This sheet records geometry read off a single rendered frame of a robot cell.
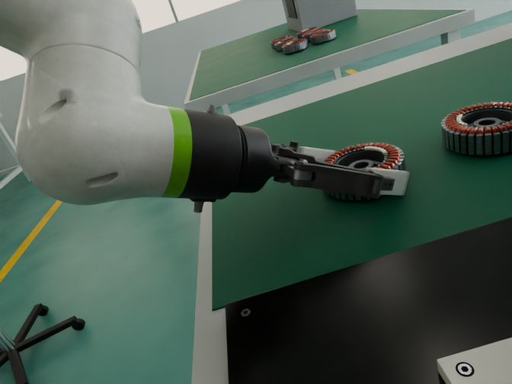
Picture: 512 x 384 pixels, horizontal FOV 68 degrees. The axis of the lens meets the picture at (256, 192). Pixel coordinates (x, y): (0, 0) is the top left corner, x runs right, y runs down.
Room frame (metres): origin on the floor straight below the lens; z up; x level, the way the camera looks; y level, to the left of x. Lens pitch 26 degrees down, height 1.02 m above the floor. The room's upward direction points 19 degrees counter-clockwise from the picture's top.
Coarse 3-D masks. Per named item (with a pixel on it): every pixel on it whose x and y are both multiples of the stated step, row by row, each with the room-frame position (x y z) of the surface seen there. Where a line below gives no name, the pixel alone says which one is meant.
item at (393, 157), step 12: (372, 144) 0.50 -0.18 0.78; (384, 144) 0.48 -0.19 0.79; (336, 156) 0.49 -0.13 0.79; (348, 156) 0.49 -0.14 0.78; (360, 156) 0.49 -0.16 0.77; (372, 156) 0.48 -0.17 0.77; (384, 156) 0.45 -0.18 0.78; (396, 156) 0.43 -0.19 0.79; (360, 168) 0.45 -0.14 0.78; (384, 168) 0.42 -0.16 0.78; (396, 168) 0.41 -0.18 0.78; (336, 192) 0.43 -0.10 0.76
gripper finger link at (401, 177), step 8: (368, 168) 0.38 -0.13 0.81; (376, 168) 0.38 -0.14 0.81; (384, 176) 0.38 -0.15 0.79; (392, 176) 0.39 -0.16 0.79; (400, 176) 0.39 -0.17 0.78; (408, 176) 0.40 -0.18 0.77; (400, 184) 0.39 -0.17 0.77; (384, 192) 0.38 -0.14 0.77; (392, 192) 0.39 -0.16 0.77; (400, 192) 0.39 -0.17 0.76
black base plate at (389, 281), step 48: (480, 240) 0.26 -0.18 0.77; (288, 288) 0.28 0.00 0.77; (336, 288) 0.26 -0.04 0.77; (384, 288) 0.24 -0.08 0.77; (432, 288) 0.23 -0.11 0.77; (480, 288) 0.21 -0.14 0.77; (240, 336) 0.24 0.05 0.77; (288, 336) 0.23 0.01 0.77; (336, 336) 0.21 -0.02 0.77; (384, 336) 0.20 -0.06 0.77; (432, 336) 0.18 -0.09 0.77; (480, 336) 0.17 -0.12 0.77
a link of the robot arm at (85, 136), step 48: (48, 48) 0.36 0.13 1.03; (96, 48) 0.37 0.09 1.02; (48, 96) 0.33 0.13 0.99; (96, 96) 0.33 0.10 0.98; (48, 144) 0.30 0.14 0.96; (96, 144) 0.30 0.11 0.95; (144, 144) 0.32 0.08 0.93; (48, 192) 0.31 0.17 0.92; (96, 192) 0.31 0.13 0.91; (144, 192) 0.33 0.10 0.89
